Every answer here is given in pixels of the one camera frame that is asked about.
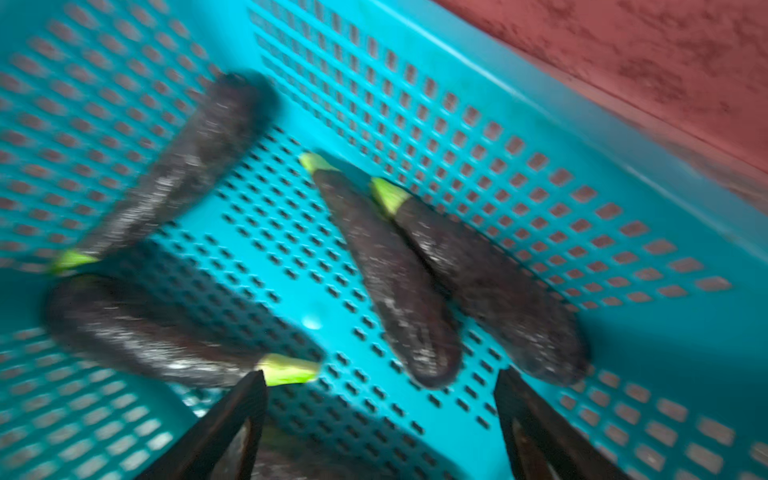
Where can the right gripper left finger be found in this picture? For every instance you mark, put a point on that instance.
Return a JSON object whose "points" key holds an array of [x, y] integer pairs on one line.
{"points": [[224, 443]]}

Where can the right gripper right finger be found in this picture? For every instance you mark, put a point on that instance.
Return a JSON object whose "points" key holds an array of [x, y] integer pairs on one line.
{"points": [[540, 443]]}

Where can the eggplant front right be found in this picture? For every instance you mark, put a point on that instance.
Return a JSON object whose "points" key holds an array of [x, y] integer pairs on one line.
{"points": [[283, 455]]}

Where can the eggplant back right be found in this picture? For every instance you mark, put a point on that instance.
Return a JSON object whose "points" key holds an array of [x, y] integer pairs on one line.
{"points": [[540, 334]]}

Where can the eggplant front left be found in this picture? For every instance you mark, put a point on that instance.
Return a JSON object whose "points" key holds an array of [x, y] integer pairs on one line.
{"points": [[122, 326]]}

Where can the eggplant centre right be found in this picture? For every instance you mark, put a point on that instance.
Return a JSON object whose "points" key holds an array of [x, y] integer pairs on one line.
{"points": [[418, 324]]}

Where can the eggplant leftmost in basket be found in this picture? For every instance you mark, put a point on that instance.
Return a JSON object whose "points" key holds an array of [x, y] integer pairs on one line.
{"points": [[231, 115]]}

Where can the teal plastic basket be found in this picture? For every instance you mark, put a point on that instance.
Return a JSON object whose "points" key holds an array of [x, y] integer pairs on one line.
{"points": [[666, 269]]}

